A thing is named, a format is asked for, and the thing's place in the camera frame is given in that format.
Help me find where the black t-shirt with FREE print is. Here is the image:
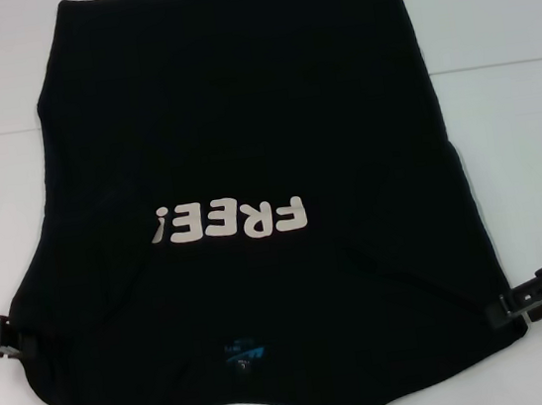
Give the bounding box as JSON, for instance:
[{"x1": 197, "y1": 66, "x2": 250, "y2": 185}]
[{"x1": 0, "y1": 0, "x2": 538, "y2": 405}]

